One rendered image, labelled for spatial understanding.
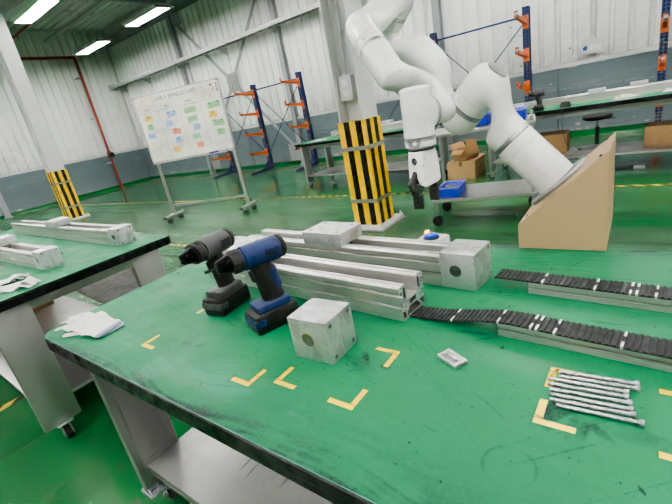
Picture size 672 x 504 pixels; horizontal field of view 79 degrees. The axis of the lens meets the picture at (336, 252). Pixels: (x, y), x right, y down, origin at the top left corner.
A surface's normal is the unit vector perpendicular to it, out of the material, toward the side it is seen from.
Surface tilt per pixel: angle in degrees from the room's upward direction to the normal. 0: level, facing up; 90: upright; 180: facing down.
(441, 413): 0
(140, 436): 90
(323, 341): 90
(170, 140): 90
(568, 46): 90
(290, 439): 0
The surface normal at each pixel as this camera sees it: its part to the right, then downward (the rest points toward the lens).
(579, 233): -0.56, 0.37
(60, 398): 0.79, 0.06
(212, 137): -0.27, 0.37
